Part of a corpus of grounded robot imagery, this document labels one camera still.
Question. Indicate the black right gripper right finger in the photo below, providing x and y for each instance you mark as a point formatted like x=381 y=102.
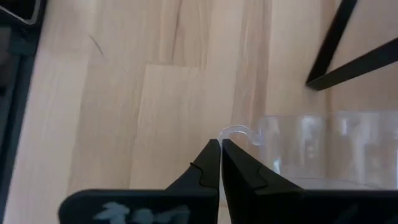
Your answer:
x=242 y=180

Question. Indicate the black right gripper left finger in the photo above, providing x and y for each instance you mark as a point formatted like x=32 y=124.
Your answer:
x=205 y=174

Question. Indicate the wooden shelf with black frame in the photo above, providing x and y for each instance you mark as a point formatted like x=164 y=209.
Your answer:
x=330 y=40

